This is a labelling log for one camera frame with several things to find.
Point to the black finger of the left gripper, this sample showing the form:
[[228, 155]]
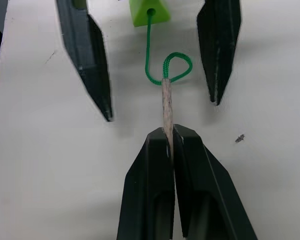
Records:
[[90, 62], [218, 45]]

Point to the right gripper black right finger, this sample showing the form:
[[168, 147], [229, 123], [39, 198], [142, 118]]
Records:
[[205, 195]]

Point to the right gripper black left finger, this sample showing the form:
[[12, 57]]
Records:
[[145, 190]]

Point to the green triangular block with hole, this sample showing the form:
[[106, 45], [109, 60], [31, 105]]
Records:
[[140, 15]]

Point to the green lace with stiff tip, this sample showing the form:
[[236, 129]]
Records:
[[166, 105]]

